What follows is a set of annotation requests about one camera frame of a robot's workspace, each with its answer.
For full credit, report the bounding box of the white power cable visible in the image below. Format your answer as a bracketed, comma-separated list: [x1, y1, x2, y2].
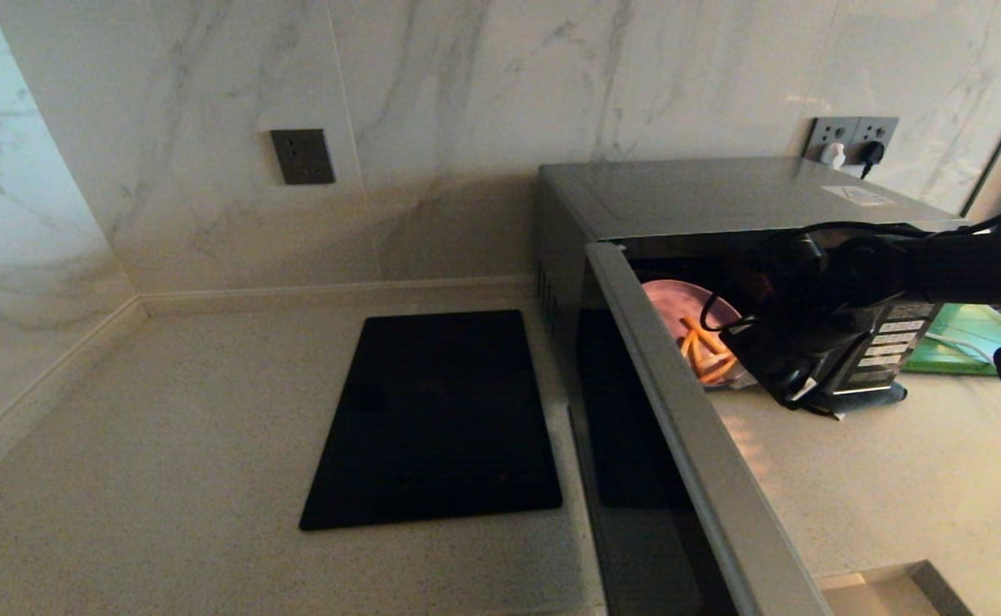
[924, 332, 999, 364]

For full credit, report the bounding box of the green cutting board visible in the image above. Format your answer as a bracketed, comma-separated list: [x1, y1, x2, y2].
[904, 304, 1001, 377]

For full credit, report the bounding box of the silver black microwave oven body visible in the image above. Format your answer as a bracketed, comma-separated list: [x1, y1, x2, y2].
[536, 157, 972, 399]

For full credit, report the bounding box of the black glass induction cooktop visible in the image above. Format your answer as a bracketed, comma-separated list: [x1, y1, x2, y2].
[299, 309, 564, 532]

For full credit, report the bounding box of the beige cabinet front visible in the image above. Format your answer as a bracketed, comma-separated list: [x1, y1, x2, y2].
[817, 563, 951, 616]

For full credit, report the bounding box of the dark single wall socket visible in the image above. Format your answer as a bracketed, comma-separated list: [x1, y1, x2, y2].
[270, 129, 336, 186]

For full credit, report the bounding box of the purple plate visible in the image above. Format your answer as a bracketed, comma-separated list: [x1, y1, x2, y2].
[642, 279, 745, 388]

